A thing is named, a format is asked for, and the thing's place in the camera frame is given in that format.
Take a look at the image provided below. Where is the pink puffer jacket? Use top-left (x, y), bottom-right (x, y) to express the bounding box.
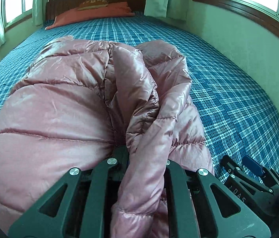
top-left (0, 36), bottom-right (214, 237)

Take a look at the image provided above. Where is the blue plaid bed sheet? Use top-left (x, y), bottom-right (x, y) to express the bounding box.
top-left (0, 12), bottom-right (279, 181)

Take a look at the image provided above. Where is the dark wooden headboard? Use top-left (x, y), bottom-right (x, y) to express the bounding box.
top-left (45, 0), bottom-right (146, 20)

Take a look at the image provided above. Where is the orange red pillow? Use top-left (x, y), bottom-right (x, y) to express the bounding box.
top-left (45, 2), bottom-right (135, 30)

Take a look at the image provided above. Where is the small brown embroidered cushion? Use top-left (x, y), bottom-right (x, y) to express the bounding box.
top-left (78, 0), bottom-right (108, 10)

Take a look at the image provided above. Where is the light green middle curtain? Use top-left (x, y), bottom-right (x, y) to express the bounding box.
top-left (32, 0), bottom-right (48, 26)

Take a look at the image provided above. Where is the left window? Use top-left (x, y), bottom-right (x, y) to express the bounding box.
top-left (2, 0), bottom-right (33, 28)

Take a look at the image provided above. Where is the right window wooden frame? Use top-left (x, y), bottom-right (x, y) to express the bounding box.
top-left (192, 0), bottom-right (279, 54)

